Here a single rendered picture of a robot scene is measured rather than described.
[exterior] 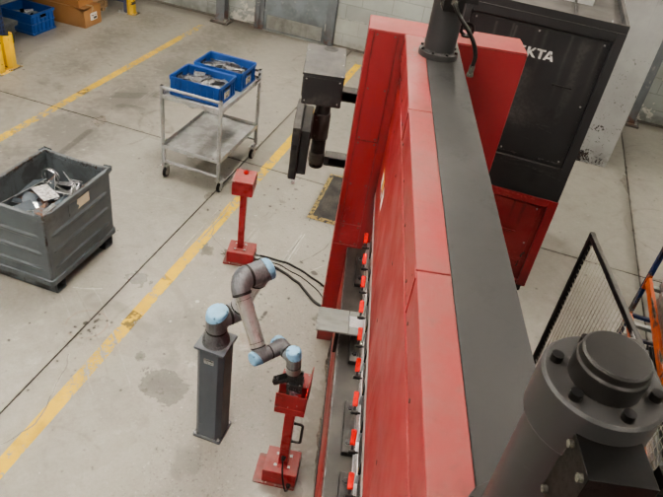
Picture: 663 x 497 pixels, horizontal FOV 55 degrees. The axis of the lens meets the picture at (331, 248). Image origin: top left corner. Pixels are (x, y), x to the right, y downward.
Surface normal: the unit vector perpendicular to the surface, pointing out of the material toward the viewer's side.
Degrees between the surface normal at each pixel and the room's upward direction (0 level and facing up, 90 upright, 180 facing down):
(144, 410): 0
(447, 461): 0
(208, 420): 90
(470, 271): 0
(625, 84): 90
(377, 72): 90
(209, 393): 90
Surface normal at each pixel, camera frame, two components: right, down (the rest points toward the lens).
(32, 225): -0.31, 0.53
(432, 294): 0.14, -0.79
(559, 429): -0.71, 0.34
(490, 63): -0.08, 0.59
